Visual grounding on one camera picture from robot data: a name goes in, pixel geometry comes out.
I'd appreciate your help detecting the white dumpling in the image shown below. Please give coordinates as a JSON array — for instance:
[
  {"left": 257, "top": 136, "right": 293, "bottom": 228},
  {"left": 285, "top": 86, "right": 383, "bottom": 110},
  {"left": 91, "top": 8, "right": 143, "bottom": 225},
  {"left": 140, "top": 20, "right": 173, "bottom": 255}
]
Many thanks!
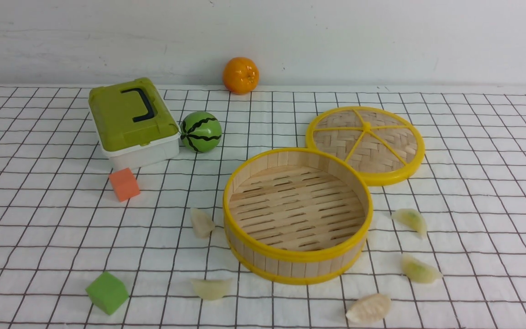
[
  {"left": 190, "top": 208, "right": 216, "bottom": 238},
  {"left": 345, "top": 293, "right": 392, "bottom": 324}
]

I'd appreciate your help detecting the pale dumpling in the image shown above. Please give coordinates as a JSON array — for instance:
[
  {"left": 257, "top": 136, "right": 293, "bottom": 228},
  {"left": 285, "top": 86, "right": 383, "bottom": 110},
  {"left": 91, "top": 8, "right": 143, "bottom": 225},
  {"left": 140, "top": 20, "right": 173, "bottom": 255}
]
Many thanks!
[{"left": 190, "top": 278, "right": 232, "bottom": 301}]

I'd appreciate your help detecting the greenish dumpling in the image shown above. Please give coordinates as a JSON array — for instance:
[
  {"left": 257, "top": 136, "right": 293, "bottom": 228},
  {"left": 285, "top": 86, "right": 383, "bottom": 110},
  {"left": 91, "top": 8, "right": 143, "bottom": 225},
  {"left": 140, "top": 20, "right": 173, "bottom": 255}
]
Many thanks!
[
  {"left": 391, "top": 208, "right": 427, "bottom": 239},
  {"left": 401, "top": 253, "right": 442, "bottom": 284}
]

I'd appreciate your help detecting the bamboo steamer tray yellow rim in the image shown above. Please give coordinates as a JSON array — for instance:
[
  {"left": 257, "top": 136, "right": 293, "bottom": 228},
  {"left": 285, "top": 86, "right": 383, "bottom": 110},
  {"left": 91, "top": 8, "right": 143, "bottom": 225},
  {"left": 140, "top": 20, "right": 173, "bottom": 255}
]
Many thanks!
[{"left": 222, "top": 148, "right": 373, "bottom": 285}]

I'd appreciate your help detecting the woven bamboo steamer lid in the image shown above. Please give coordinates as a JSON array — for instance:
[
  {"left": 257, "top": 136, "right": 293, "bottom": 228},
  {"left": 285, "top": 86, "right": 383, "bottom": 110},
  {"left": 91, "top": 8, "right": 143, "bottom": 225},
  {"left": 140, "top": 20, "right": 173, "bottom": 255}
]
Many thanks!
[{"left": 305, "top": 106, "right": 426, "bottom": 186}]

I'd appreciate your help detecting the white checkered tablecloth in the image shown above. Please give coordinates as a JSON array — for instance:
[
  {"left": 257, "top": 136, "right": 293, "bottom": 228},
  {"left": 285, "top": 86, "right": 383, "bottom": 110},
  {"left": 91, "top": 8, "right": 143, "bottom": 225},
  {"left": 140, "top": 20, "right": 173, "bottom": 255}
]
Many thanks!
[{"left": 0, "top": 86, "right": 526, "bottom": 329}]

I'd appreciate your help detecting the toy watermelon ball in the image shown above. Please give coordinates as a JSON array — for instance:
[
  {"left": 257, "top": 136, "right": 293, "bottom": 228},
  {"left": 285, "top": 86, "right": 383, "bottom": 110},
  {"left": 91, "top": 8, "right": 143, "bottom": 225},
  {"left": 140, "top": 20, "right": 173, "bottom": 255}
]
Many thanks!
[{"left": 181, "top": 111, "right": 222, "bottom": 153}]

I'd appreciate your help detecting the orange fruit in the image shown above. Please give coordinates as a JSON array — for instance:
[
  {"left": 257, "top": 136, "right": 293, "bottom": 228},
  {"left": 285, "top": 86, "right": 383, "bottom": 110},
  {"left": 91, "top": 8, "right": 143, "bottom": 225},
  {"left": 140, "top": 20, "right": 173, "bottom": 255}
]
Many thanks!
[{"left": 222, "top": 58, "right": 260, "bottom": 95}]

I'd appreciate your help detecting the green lidded white box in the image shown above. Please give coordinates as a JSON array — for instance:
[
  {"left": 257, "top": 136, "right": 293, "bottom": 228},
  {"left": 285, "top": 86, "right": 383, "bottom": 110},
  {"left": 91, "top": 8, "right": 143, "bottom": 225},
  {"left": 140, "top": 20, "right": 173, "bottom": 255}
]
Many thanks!
[{"left": 88, "top": 77, "right": 181, "bottom": 171}]

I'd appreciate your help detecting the orange foam cube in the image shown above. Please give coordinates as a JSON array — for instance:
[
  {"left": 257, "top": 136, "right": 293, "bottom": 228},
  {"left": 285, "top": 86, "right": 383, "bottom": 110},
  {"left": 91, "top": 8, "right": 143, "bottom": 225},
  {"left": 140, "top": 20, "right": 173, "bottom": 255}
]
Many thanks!
[{"left": 109, "top": 167, "right": 140, "bottom": 202}]

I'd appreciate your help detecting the green foam cube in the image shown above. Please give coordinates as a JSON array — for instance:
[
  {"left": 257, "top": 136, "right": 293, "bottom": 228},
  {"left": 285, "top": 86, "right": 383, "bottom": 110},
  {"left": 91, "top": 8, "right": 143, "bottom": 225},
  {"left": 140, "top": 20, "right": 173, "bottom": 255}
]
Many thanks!
[{"left": 85, "top": 271, "right": 129, "bottom": 316}]

